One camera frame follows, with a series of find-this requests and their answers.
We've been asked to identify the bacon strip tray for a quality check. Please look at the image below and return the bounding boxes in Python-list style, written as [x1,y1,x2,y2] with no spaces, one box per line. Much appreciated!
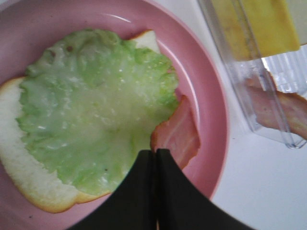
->
[150,95,201,169]
[244,71,307,140]

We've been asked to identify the bread slice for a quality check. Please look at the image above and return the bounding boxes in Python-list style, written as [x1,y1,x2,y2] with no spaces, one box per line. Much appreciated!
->
[0,29,161,214]

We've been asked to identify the clear plastic tray right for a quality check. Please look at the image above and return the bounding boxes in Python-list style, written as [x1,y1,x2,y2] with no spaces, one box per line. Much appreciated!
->
[199,0,307,149]

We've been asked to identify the yellow cheese slice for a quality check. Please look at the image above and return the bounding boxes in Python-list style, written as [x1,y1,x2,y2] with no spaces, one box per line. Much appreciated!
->
[213,0,300,61]

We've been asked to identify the pink round plate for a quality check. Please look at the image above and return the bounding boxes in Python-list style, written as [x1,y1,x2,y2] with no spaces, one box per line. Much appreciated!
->
[0,0,228,230]

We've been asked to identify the green lettuce leaf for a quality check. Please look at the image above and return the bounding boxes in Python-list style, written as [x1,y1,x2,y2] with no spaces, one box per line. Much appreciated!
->
[15,28,180,195]

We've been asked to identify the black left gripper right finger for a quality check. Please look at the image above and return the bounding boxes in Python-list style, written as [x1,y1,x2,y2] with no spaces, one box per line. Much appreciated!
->
[155,149,251,230]

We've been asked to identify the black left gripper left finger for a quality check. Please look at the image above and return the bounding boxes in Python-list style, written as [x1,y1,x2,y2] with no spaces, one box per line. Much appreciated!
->
[69,150,157,230]

